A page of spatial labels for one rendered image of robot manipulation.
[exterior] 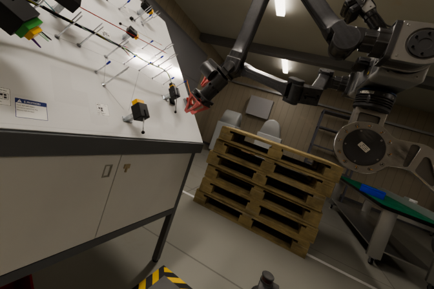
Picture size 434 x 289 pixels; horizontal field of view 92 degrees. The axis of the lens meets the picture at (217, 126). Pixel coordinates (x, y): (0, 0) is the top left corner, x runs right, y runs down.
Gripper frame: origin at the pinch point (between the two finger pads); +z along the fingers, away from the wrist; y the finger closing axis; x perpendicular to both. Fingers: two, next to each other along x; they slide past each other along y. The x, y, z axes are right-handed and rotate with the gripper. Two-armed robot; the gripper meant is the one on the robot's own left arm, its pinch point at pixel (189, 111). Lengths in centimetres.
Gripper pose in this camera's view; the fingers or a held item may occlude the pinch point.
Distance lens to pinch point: 88.6
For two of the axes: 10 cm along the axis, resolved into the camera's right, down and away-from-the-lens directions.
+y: -3.3, -0.7, -9.4
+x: 6.1, 7.4, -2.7
